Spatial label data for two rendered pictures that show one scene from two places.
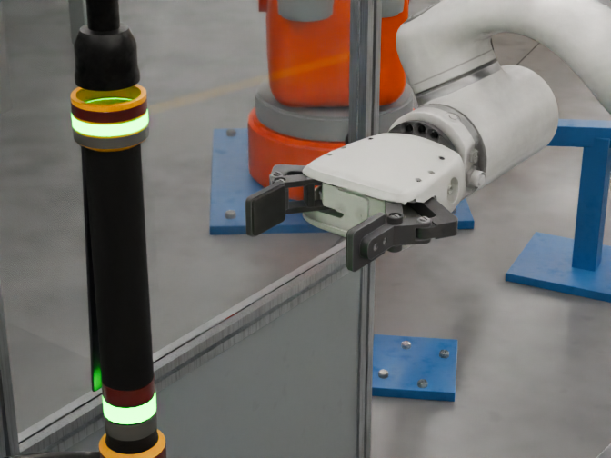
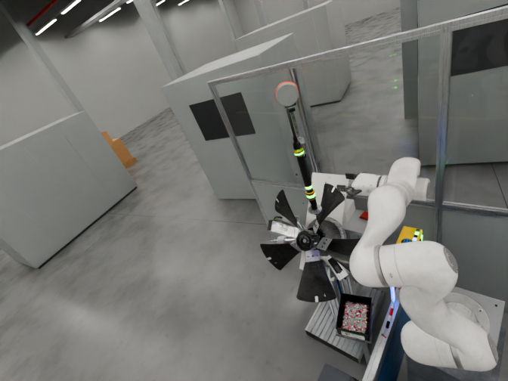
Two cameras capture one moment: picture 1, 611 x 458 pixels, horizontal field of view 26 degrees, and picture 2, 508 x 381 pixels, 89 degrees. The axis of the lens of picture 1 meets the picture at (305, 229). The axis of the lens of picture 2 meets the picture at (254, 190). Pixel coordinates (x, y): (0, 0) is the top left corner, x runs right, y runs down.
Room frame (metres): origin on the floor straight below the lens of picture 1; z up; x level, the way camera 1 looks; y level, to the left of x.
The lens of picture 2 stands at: (0.71, -0.99, 2.33)
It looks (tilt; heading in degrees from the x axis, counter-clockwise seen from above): 31 degrees down; 103
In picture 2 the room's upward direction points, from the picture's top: 23 degrees counter-clockwise
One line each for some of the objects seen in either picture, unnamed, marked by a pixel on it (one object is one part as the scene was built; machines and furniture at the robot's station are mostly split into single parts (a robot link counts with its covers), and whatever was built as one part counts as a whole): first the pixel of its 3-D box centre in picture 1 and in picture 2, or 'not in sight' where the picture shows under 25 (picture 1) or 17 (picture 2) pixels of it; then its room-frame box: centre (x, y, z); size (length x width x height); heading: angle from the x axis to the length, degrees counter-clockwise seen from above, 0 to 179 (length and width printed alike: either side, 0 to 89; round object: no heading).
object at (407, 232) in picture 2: not in sight; (409, 243); (1.18, 0.13, 1.02); 0.16 x 0.10 x 0.11; 52
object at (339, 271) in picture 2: not in sight; (340, 264); (0.77, 0.11, 0.98); 0.20 x 0.16 x 0.20; 52
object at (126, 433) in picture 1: (130, 419); not in sight; (0.72, 0.11, 1.58); 0.03 x 0.03 x 0.01
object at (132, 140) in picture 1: (111, 130); not in sight; (0.72, 0.11, 1.78); 0.04 x 0.04 x 0.01
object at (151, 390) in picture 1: (128, 384); not in sight; (0.72, 0.11, 1.61); 0.03 x 0.03 x 0.01
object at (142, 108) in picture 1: (109, 104); not in sight; (0.72, 0.11, 1.80); 0.04 x 0.04 x 0.01
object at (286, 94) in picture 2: not in sight; (286, 94); (0.75, 0.83, 1.88); 0.17 x 0.15 x 0.16; 142
